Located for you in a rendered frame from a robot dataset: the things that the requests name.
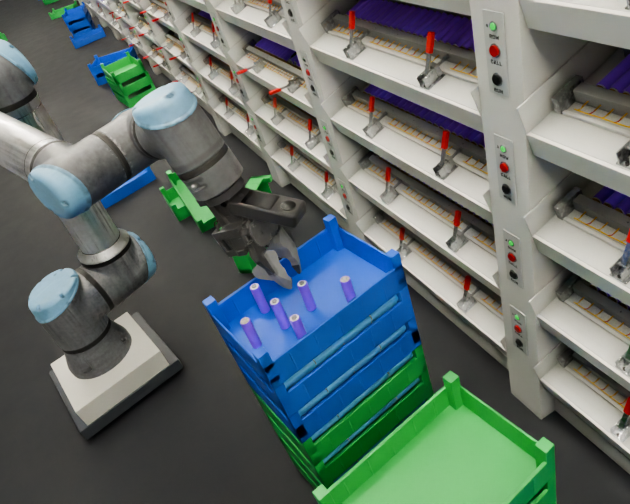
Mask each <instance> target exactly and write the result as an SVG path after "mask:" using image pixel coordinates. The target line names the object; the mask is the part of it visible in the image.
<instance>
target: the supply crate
mask: <svg viewBox="0 0 630 504"><path fill-rule="evenodd" d="M323 221H324V224H325V227H326V229H324V230H323V231H321V232H320V233H318V234H317V235H315V236H314V237H312V238H311V239H310V240H308V241H307V242H305V243H304V244H302V245H301V246H299V247H298V248H297V251H298V255H299V259H300V264H301V270H302V272H301V274H298V273H297V272H296V271H295V270H294V269H293V267H292V265H291V263H290V261H289V260H288V259H287V258H282V259H281V260H279V262H280V264H281V265H282V267H284V268H285V270H286V273H287V274H288V276H289V277H291V278H292V289H286V288H284V287H282V286H280V285H279V284H278V283H276V282H275V281H270V280H262V279H258V278H256V277H255V278H253V279H252V280H251V281H249V282H248V283H246V284H245V285H243V286H242V287H240V288H239V289H238V290H236V291H235V292H233V293H232V294H230V295H229V296H227V297H226V298H225V299H223V300H222V301H220V302H219V303H217V301H216V300H215V299H214V298H213V297H212V296H209V297H208V298H206V299H205V300H203V301H202V303H203V304H204V306H205V308H206V310H207V312H208V313H209V315H210V317H211V319H212V320H213V322H214V324H215V326H216V327H217V329H218V331H219V332H220V333H221V334H222V335H223V336H224V337H225V338H226V340H227V341H228V342H229V343H230V344H231V345H232V346H233V347H234V348H235V349H236V350H237V351H238V352H239V353H240V354H241V356H242V357H243V358H244V359H245V360H246V361H247V362H248V363H249V364H250V365H251V366H252V367H253V368H254V369H255V370H256V372H257V373H258V374H259V375H260V376H261V377H262V378H263V379H264V380H265V381H266V382H267V383H268V384H269V385H270V386H271V387H272V389H273V390H275V389H276V388H277V387H279V386H280V385H281V384H282V383H284V382H285V381H286V380H288V379H289V378H290V377H291V376H293V375H294V374H295V373H297V372H298V371H299V370H300V369H302V368H303V367H304V366H305V365H307V364H308V363H309V362H311V361H312V360H313V359H314V358H316V357H317V356H318V355H319V354H321V353H322V352H323V351H325V350H326V349H327V348H328V347H330V346H331V345H332V344H333V343H335V342H336V341H337V340H339V339H340V338H341V337H342V336H344V335H345V334H346V333H348V332H349V331H350V330H351V329H353V328H354V327H355V326H356V325H358V324H359V323H360V322H362V321H363V320H364V319H365V318H367V317H368V316H369V315H370V314H372V313H373V312H374V311H376V310H377V309H378V308H379V307H381V306H382V305H383V304H384V303H386V302H387V301H388V300H390V299H391V298H392V297H393V296H395V295H396V294H397V293H398V292H400V291H401V290H402V289H404V288H405V287H406V286H407V282H406V278H405V274H404V270H403V265H402V262H401V258H400V254H399V252H397V251H396V250H394V249H390V250H389V251H388V252H386V253H383V252H382V251H380V250H378V249H377V248H375V247H373V246H371V245H370V244H368V243H366V242H364V241H363V240H361V239H359V238H357V237H356V236H354V235H352V234H351V233H349V232H347V231H345V230H344V229H342V228H340V227H339V225H338V222H337V219H336V217H335V216H333V215H332V214H329V215H327V216H326V217H324V218H323ZM343 276H349V277H350V279H351V282H352V285H353V288H354V291H355V294H356V296H355V297H354V298H353V299H352V300H350V301H349V302H348V303H347V300H346V298H345V295H344V292H343V289H342V286H341V283H340V278H341V277H343ZM300 280H306V281H307V283H308V286H309V288H310V291H311V293H312V296H313V299H314V301H315V304H316V309H315V310H314V311H308V310H307V308H306V306H305V303H304V301H303V299H302V296H301V294H300V291H299V289H298V286H297V283H298V282H299V281H300ZM254 283H258V284H259V286H260V288H261V290H262V292H263V294H264V296H265V298H266V301H267V303H268V305H269V307H270V311H269V312H268V313H266V314H263V313H261V311H260V309H259V307H258V305H257V303H256V301H255V299H254V297H253V295H252V292H251V290H250V286H251V285H252V284H254ZM273 298H279V300H280V302H281V304H282V306H283V309H284V311H285V313H286V315H287V318H288V320H289V318H290V316H291V315H293V314H298V315H299V316H300V318H301V321H302V323H303V325H304V328H305V330H306V332H307V334H306V335H304V336H303V337H302V338H300V339H299V340H298V339H297V337H296V334H295V332H294V330H293V328H292V325H291V323H290V327H289V328H287V329H281V327H280V325H279V323H278V321H277V319H276V316H275V314H274V312H273V310H272V308H271V306H270V301H271V300H272V299H273ZM244 317H249V318H250V320H251V322H252V324H253V326H254V328H255V330H256V332H257V334H258V336H259V338H260V340H261V342H262V345H261V346H260V347H259V348H257V349H254V348H253V347H252V346H251V344H250V342H249V340H248V338H247V336H246V334H245V332H244V330H243V328H242V327H241V325H240V320H241V319H242V318H244Z"/></svg>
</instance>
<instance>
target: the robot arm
mask: <svg viewBox="0 0 630 504"><path fill-rule="evenodd" d="M37 81H38V76H37V74H36V72H35V70H34V68H33V67H32V65H31V64H30V63H29V61H28V60H27V59H26V58H25V57H24V55H23V54H22V53H21V52H20V51H19V50H18V49H16V48H15V47H14V46H13V45H11V44H10V43H8V42H7V41H5V40H2V39H0V165H1V166H3V167H4V168H6V169H8V170H9V171H11V172H13V173H14V174H16V175H18V176H19V177H21V178H23V179H25V180H26V181H28V182H29V185H30V187H31V189H32V190H33V192H34V194H35V195H36V196H37V198H38V199H39V200H40V201H41V202H42V203H43V204H44V205H45V206H46V207H47V208H48V209H49V210H52V211H53V212H54V214H56V215H57V216H59V218H60V219H61V221H62V222H63V224H64V225H65V227H66V228H67V230H68V231H69V233H70V234H71V236H72V237H73V239H74V240H75V242H76V243H77V245H78V246H79V248H80V249H79V251H78V259H79V261H80V263H81V264H82V265H81V266H80V267H79V268H77V269H76V270H73V269H70V268H64V269H59V270H57V271H54V272H52V273H51V274H49V275H47V276H46V277H45V278H43V279H42V281H41V282H39V283H38V284H37V285H36V286H35V287H34V289H33V290H32V292H31V294H30V296H29V299H28V306H29V309H30V310H31V312H32V313H33V315H34V316H35V319H36V320H37V321H38V322H39V323H40V324H41V325H42V327H43V328H44V329H45V330H46V331H47V333H48V334H49V335H50V336H51V337H52V338H53V340H54V341H55V342H56V343H57V344H58V346H59V347H60V348H61V349H62V350H63V352H64V354H65V358H66V362H67V366H68V369H69V371H70V372H71V373H72V374H73V375H74V376H75V377H76V378H78V379H84V380H85V379H93V378H96V377H99V376H101V375H103V374H105V373H107V372H109V371H110V370H112V369H113V368H114V367H116V366H117V365H118V364H119V363H120V362H121V361H122V360H123V359H124V357H125V356H126V355H127V353H128V351H129V349H130V347H131V343H132V338H131V335H130V334H129V332H128V331H127V329H126V328H124V327H123V326H121V325H120V324H118V323H116V322H114V321H112V320H111V319H110V318H109V317H108V316H107V314H108V313H109V312H110V311H111V310H112V309H114V308H115V307H116V306H117V305H119V304H120V303H121V302H122V301H123V300H125V299H126V298H127V297H128V296H130V295H131V294H132V293H133V292H134V291H136V290H137V289H138V288H139V287H140V286H142V285H143V284H145V283H146V282H147V281H148V279H149V278H150V277H151V276H153V275H154V273H155V272H156V261H155V259H154V256H153V254H152V252H151V251H150V249H149V248H148V246H147V245H146V244H145V242H144V241H141V240H140V237H139V236H137V235H136V234H135V233H133V232H127V231H126V230H124V229H120V228H116V226H115V225H114V223H113V221H112V219H111V218H110V216H109V214H108V213H107V211H106V209H105V208H104V206H103V204H102V203H101V201H100V200H101V199H102V198H104V197H105V196H107V195H108V194H109V193H111V192H112V191H114V190H115V189H117V188H118V187H119V186H121V185H122V184H124V183H125V182H126V181H128V180H130V179H131V178H133V177H134V176H136V175H137V174H138V173H140V172H141V171H143V170H144V169H146V168H147V167H148V166H150V165H151V164H153V163H154V162H156V161H158V160H163V159H165V160H166V161H167V163H168V164H169V165H170V167H171V168H172V169H173V170H174V172H175V173H176V174H177V176H178V177H179V178H180V180H181V181H182V182H183V183H184V184H185V186H186V187H187V188H188V190H189V191H190V192H191V194H192V195H193V196H194V198H195V199H196V202H197V203H198V204H199V206H200V207H203V206H207V207H208V208H209V209H210V211H211V212H212V213H213V215H214V216H215V217H216V219H217V220H216V221H215V222H217V225H215V222H214V226H215V231H214V232H213V233H212V236H213V237H214V239H215V240H216V241H217V243H218V244H219V245H220V246H221V248H222V249H223V250H224V252H225V253H226V254H227V256H228V257H233V256H238V257H240V256H245V255H247V254H248V252H249V255H250V257H251V258H252V260H253V261H254V262H255V263H256V264H257V265H256V266H255V267H254V268H253V270H252V273H253V275H254V276H255V277H256V278H258V279H262V280H270V281H275V282H276V283H278V284H279V285H280V286H282V287H284V288H286V289H292V278H291V277H289V276H288V274H287V273H286V270H285V268H284V267H282V265H281V264H280V262H279V259H278V257H280V258H287V259H288V260H289V261H290V263H291V265H292V267H293V269H294V270H295V271H296V272H297V273H298V274H301V272H302V270H301V264H300V259H299V255H298V251H297V248H296V245H295V240H294V238H293V236H292V234H291V231H290V229H289V228H295V227H296V226H297V225H298V223H299V222H300V220H301V219H302V217H303V216H304V214H305V213H306V203H305V201H303V200H299V199H295V198H290V197H286V196H281V195H277V194H272V193H268V192H263V191H259V190H254V189H250V188H245V187H242V186H243V185H244V179H243V178H242V176H241V174H242V172H243V167H242V166H241V164H240V163H239V161H238V160H237V158H236V157H235V156H234V154H233V153H232V151H231V150H230V148H229V147H228V146H227V145H226V143H225V141H224V140H223V138H222V137H221V136H220V134H219V133H218V131H217V130H216V128H215V127H214V125H213V124H212V122H211V121H210V119H209V118H208V117H207V115H206V114H205V112H204V111H203V109H202V108H201V106H200V105H199V103H198V102H197V98H196V97H195V95H194V94H193V93H191V92H190V91H189V89H188V88H187V87H186V86H185V85H184V84H183V83H181V82H172V83H169V84H167V85H165V86H161V87H159V88H158V89H156V90H154V91H152V92H151V93H149V94H148V95H146V96H145V97H144V98H142V99H141V100H140V101H139V102H138V103H137V104H136V105H135V106H134V107H132V108H128V109H126V110H123V111H122V112H120V113H119V114H117V115H116V116H115V117H114V118H113V120H112V121H111V122H110V123H108V124H106V125H105V126H103V127H102V128H100V129H99V130H97V131H95V132H94V133H92V134H91V135H89V136H87V137H85V138H84V139H82V140H81V141H79V142H77V143H76V144H74V145H73V144H71V143H69V142H66V141H64V139H63V137H62V136H61V134H60V132H59V131H58V129H57V127H56V126H55V124H54V122H53V121H52V119H51V117H50V116H49V114H48V112H47V111H46V109H45V107H44V106H43V104H42V102H41V101H40V99H39V97H38V93H37V92H36V90H35V88H34V86H33V85H35V84H36V82H37ZM221 227H222V228H221ZM220 228H221V229H220ZM219 229H220V230H219ZM219 240H220V241H221V242H220V241H219ZM269 243H270V244H269ZM222 244H223V245H224V246H225V247H224V246H223V245H222ZM266 247H268V248H267V249H266ZM226 249H227V250H228V251H227V250H226Z"/></svg>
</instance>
